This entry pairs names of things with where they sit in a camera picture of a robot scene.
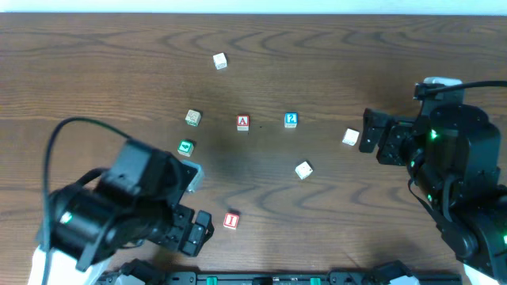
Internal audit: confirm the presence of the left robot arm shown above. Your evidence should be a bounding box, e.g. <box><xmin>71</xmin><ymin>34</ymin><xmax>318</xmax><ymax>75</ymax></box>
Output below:
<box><xmin>29</xmin><ymin>139</ymin><xmax>215</xmax><ymax>284</ymax></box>

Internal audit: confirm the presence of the green-edged animal picture wooden block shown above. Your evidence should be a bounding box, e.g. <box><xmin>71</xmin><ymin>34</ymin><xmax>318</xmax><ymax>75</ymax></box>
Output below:
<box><xmin>185</xmin><ymin>109</ymin><xmax>201</xmax><ymax>127</ymax></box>

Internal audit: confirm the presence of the plain engraved wooden block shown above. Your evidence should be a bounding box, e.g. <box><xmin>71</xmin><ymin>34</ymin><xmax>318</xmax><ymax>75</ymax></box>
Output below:
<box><xmin>342</xmin><ymin>128</ymin><xmax>360</xmax><ymax>146</ymax></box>

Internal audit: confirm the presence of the red letter I wooden block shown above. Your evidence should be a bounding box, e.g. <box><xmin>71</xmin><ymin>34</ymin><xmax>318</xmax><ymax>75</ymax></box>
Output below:
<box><xmin>223</xmin><ymin>212</ymin><xmax>239</xmax><ymax>230</ymax></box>

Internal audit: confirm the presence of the green number 4 wooden block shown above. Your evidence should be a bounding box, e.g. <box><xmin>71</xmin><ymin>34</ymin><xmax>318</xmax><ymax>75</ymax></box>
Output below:
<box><xmin>177</xmin><ymin>139</ymin><xmax>194</xmax><ymax>157</ymax></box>

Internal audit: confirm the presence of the blue number 2 wooden block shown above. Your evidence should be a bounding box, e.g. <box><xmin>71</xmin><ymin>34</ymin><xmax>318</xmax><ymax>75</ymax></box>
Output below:
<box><xmin>284</xmin><ymin>112</ymin><xmax>299</xmax><ymax>128</ymax></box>

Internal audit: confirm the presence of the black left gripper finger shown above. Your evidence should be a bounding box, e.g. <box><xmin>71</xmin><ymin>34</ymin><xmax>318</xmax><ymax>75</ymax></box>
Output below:
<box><xmin>189</xmin><ymin>211</ymin><xmax>215</xmax><ymax>240</ymax></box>
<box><xmin>178</xmin><ymin>237</ymin><xmax>206</xmax><ymax>257</ymax></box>

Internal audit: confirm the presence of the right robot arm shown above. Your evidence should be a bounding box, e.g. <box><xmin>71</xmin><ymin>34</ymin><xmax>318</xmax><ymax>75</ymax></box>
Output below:
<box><xmin>360</xmin><ymin>104</ymin><xmax>506</xmax><ymax>284</ymax></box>

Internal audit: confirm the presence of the tilted wooden block red dot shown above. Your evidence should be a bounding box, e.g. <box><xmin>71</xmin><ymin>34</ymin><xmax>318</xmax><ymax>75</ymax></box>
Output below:
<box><xmin>295</xmin><ymin>161</ymin><xmax>313</xmax><ymax>180</ymax></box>

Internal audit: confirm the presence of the plain wooden block far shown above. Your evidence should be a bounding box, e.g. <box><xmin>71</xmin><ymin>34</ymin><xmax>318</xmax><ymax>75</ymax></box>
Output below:
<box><xmin>212</xmin><ymin>53</ymin><xmax>227</xmax><ymax>70</ymax></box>

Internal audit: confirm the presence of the black left camera cable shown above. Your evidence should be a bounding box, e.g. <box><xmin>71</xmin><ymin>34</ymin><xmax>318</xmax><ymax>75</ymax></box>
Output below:
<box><xmin>39</xmin><ymin>116</ymin><xmax>132</xmax><ymax>285</ymax></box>

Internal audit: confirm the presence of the red letter A wooden block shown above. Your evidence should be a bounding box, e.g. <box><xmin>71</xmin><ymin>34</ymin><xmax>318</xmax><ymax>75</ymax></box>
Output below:
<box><xmin>236</xmin><ymin>115</ymin><xmax>250</xmax><ymax>131</ymax></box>

